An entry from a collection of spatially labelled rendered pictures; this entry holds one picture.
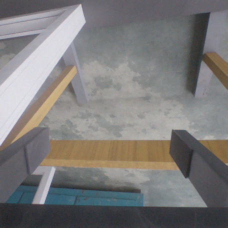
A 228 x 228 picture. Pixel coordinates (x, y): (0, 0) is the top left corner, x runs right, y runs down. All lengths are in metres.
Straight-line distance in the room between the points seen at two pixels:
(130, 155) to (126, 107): 0.67
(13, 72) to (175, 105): 0.90
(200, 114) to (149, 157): 0.79
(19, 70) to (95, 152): 0.26
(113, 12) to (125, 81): 0.36
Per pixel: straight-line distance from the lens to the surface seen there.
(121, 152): 0.42
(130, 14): 0.80
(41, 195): 1.76
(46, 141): 0.17
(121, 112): 1.09
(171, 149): 0.17
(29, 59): 0.42
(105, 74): 0.96
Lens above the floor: 0.85
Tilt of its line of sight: 50 degrees down
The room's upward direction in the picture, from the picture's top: 168 degrees counter-clockwise
